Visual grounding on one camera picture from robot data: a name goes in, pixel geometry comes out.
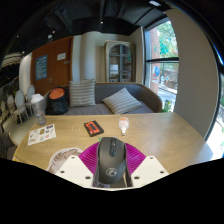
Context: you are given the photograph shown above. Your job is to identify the brown wooden door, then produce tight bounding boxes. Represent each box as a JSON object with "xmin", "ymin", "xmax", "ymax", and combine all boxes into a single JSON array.
[{"xmin": 30, "ymin": 35, "xmax": 74, "ymax": 97}]

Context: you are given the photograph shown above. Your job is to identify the black computer mouse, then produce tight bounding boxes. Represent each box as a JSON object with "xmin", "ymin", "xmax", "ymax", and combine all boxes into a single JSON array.
[{"xmin": 94, "ymin": 136, "xmax": 128, "ymax": 185}]

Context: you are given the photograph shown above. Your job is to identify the blue poster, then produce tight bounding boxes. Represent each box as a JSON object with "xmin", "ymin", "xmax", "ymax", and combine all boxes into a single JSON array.
[{"xmin": 35, "ymin": 54, "xmax": 49, "ymax": 81}]

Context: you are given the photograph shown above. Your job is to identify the small white squeeze bottle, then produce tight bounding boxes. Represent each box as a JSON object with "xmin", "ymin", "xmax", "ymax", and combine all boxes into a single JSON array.
[{"xmin": 117, "ymin": 116, "xmax": 130, "ymax": 137}]

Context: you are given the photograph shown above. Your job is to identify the striped grey cushion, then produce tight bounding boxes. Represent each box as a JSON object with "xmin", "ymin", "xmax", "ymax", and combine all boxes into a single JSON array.
[{"xmin": 101, "ymin": 87, "xmax": 143, "ymax": 115}]

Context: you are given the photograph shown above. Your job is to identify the black framed window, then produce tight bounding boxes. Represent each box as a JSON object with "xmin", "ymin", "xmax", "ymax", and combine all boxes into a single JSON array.
[{"xmin": 143, "ymin": 19, "xmax": 181, "ymax": 113}]

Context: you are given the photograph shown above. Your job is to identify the cat-shaped mouse pad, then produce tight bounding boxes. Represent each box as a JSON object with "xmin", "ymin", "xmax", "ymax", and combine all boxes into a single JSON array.
[{"xmin": 46, "ymin": 146, "xmax": 84, "ymax": 175}]

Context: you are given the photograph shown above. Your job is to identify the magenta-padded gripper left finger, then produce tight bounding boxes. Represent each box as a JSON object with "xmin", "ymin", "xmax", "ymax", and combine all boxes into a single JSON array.
[{"xmin": 54, "ymin": 141, "xmax": 101, "ymax": 188}]

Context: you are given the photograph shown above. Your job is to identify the grey sofa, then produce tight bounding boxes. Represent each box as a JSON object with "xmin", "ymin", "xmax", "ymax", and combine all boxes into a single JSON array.
[{"xmin": 44, "ymin": 81, "xmax": 163, "ymax": 116}]

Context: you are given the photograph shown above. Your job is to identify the black and orange backpack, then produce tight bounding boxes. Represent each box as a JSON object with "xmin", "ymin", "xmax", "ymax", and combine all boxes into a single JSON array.
[{"xmin": 45, "ymin": 86, "xmax": 70, "ymax": 116}]

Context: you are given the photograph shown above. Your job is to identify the black box with orange print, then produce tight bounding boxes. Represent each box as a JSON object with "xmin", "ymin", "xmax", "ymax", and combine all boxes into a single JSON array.
[{"xmin": 83, "ymin": 120, "xmax": 105, "ymax": 138}]

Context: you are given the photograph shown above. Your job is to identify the grey arched shelf cabinet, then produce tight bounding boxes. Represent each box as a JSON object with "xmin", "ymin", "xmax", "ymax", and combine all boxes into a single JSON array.
[{"xmin": 104, "ymin": 39, "xmax": 137, "ymax": 84}]

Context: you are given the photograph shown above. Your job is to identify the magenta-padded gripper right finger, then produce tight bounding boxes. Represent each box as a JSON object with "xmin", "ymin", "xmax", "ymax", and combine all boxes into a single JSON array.
[{"xmin": 123, "ymin": 142, "xmax": 170, "ymax": 188}]

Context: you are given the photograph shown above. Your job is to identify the white sticker sheet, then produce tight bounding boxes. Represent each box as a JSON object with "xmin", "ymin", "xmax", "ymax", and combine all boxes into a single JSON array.
[{"xmin": 27, "ymin": 123, "xmax": 57, "ymax": 147}]

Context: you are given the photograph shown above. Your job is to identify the striped square cushion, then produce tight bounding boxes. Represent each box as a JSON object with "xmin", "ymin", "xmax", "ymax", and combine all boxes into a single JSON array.
[{"xmin": 68, "ymin": 78, "xmax": 97, "ymax": 108}]

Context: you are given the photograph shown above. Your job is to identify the clear plastic cup with lid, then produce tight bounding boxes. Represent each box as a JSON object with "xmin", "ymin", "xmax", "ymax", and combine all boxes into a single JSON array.
[{"xmin": 30, "ymin": 93, "xmax": 48, "ymax": 126}]

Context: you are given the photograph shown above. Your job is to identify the group of white chairs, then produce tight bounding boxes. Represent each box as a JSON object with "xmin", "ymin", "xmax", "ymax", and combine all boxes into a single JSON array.
[{"xmin": 0, "ymin": 84, "xmax": 36, "ymax": 125}]

